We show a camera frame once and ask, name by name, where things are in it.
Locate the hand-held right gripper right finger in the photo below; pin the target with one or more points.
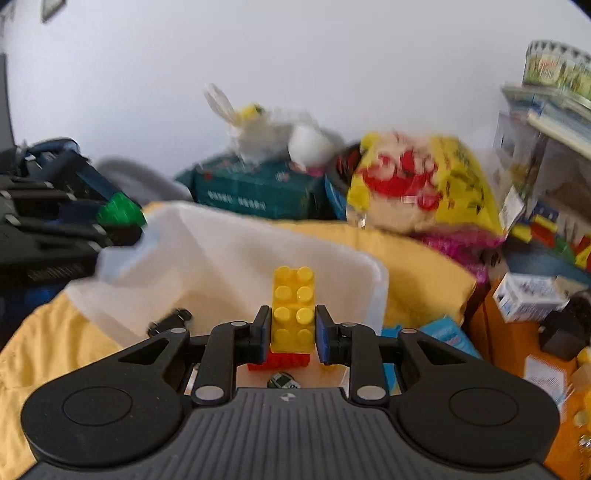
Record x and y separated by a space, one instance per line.
323 337

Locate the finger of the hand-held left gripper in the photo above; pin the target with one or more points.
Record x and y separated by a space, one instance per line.
46 196
69 230

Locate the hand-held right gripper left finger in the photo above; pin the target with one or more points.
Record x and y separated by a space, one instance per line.
264 332

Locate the yellow eight-stud block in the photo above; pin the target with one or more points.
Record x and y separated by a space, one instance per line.
293 314

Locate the long red studded block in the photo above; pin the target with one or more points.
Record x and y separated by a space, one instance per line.
286 361

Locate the green and white toy train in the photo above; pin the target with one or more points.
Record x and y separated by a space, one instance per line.
282 381

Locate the large green toy block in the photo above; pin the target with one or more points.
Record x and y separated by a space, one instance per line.
122 212

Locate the white plastic storage bin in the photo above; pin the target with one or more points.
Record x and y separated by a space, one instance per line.
221 258

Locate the black toy car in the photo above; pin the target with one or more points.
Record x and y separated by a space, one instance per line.
175 318

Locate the dark blue backpack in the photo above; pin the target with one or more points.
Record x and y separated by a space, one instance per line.
74 166

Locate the grey cushion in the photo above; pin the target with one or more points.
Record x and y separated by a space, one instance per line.
147 180

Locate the black monitor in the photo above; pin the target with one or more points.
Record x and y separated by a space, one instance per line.
5 106

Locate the yellow quilted blanket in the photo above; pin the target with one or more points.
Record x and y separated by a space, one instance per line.
415 263

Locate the light blue cardboard box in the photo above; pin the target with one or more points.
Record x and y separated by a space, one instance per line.
443 334

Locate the dark teal cardboard box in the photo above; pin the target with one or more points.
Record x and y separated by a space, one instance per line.
258 194

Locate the pink package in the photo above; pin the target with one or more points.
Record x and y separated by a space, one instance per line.
461 249

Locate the orange box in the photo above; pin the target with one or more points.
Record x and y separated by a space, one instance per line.
508 350

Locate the yellow and red snack bag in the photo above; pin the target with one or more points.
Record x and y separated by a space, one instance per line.
438 184

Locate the white plastic bag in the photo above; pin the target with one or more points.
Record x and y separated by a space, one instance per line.
263 129

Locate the small white blue box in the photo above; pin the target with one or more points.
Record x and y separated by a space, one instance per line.
526 295

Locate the white paper label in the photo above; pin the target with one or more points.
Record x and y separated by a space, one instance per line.
545 378

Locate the black power adapter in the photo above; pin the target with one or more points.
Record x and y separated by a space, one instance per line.
561 334

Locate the colourful toy block set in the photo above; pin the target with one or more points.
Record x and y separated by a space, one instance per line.
554 235

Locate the stack of books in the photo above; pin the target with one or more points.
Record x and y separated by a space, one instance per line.
554 115

